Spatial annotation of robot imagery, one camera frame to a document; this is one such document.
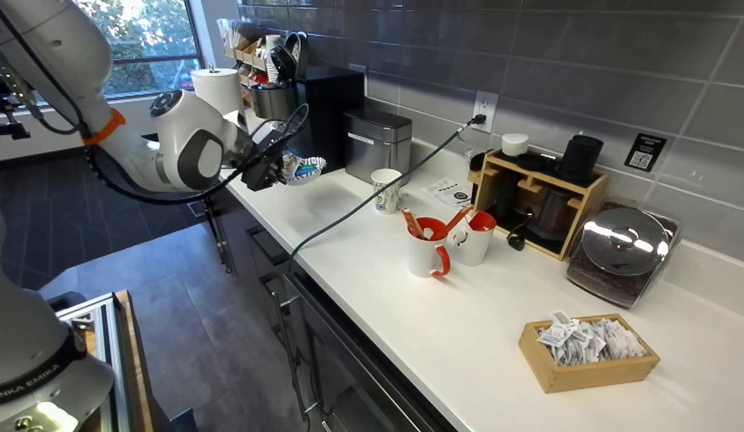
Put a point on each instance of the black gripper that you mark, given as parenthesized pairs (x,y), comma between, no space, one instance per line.
(255,160)

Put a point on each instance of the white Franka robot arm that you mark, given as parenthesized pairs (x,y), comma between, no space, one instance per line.
(61,55)

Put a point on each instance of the black coffee machine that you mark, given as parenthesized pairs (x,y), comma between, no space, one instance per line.
(332,112)

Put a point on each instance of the dark base cabinet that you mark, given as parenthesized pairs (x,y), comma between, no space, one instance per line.
(252,254)

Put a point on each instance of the stainless steel box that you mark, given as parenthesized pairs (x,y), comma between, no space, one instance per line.
(379,144)

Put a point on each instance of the white printed paper cup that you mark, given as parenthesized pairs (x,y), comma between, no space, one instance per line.
(386,192)

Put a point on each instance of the red flat stick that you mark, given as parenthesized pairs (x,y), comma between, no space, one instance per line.
(411,221)

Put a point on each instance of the white mug red inside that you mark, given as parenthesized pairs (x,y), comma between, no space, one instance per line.
(423,254)
(470,242)

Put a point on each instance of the red gold-printed stick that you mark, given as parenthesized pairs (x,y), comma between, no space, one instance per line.
(459,218)

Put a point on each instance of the small white cup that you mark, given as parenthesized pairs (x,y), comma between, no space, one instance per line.
(513,144)

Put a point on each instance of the small black scoop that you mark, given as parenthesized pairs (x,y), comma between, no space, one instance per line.
(517,240)

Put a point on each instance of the dark glass jar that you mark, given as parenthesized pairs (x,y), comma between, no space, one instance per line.
(557,214)

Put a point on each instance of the black cylindrical container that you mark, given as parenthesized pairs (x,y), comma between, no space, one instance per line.
(579,160)

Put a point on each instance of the wooden countertop shelf organizer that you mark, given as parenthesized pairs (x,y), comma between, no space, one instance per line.
(583,199)

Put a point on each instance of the white sugar packets pile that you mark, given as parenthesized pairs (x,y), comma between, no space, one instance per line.
(588,338)

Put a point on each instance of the wooden packet box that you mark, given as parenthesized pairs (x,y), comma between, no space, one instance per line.
(579,374)

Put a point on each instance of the white wall outlet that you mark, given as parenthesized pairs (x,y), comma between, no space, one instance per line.
(486,108)

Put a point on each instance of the aluminium frame robot cart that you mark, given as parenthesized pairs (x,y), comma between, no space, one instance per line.
(108,352)

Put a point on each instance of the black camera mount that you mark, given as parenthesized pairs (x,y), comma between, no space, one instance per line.
(7,112)

